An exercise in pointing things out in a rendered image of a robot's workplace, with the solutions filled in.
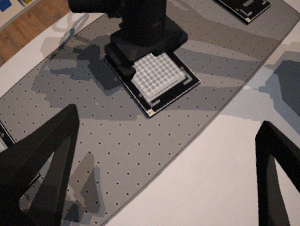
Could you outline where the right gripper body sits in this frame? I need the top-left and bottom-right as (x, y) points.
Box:
(104, 0), (188, 67)

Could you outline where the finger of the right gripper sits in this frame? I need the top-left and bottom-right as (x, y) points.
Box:
(165, 39), (188, 57)
(112, 61), (136, 81)

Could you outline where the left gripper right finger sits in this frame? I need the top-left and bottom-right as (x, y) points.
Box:
(255, 121), (300, 226)

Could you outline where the white well plate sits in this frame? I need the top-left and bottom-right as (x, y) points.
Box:
(0, 137), (8, 152)
(131, 53), (186, 103)

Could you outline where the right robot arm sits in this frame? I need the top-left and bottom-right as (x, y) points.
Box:
(68, 0), (167, 23)

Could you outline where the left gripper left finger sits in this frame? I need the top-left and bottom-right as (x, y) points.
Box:
(0, 104), (80, 226)

